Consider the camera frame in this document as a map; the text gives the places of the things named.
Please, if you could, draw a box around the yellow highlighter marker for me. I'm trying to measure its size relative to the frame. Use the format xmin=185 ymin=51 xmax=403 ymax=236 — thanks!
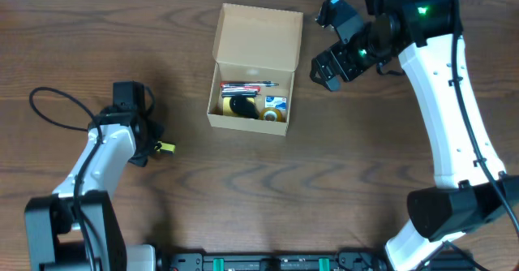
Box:
xmin=155 ymin=141 xmax=176 ymax=155

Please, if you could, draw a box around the white blue eraser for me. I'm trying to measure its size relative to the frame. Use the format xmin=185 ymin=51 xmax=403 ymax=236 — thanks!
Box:
xmin=264 ymin=96 xmax=287 ymax=111

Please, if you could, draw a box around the yellow adhesive tape roll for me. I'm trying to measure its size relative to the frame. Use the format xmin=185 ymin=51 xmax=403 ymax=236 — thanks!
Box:
xmin=259 ymin=107 xmax=284 ymax=123

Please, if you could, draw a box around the cardboard box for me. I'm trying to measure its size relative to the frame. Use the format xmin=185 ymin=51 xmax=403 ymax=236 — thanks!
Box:
xmin=207 ymin=3 xmax=303 ymax=136

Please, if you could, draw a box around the black ballpoint pen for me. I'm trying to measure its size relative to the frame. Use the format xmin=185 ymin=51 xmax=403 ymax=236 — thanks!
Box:
xmin=221 ymin=81 xmax=279 ymax=88

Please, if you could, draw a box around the red multi-tool pocket knife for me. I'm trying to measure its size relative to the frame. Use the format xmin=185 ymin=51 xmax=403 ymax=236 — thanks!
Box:
xmin=221 ymin=87 xmax=260 ymax=97

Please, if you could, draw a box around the black correction tape dispenser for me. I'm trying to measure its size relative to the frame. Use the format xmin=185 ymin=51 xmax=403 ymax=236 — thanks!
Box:
xmin=229 ymin=96 xmax=259 ymax=119

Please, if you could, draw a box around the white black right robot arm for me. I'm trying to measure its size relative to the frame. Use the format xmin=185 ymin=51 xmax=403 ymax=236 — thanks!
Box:
xmin=310 ymin=0 xmax=518 ymax=270

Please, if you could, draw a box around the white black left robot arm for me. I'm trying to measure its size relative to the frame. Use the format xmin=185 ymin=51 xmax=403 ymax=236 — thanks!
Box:
xmin=24 ymin=81 xmax=164 ymax=271

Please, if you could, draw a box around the yellow sticky note pad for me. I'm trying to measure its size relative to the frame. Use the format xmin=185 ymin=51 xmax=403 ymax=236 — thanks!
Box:
xmin=222 ymin=97 xmax=255 ymax=117

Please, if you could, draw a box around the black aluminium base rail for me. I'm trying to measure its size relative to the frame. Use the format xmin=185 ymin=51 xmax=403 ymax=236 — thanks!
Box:
xmin=156 ymin=251 xmax=476 ymax=271

